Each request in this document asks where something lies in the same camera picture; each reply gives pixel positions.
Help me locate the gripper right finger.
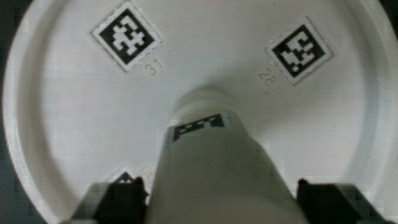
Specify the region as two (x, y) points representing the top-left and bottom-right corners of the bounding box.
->
(297, 179), (386, 224)

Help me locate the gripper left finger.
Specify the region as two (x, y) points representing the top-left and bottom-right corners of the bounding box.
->
(70, 177), (150, 224)

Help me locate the white cylindrical table leg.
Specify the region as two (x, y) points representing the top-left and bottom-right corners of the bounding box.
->
(146, 90), (310, 224)

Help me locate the white round table top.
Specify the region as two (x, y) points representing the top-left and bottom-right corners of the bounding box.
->
(2, 0), (398, 224)

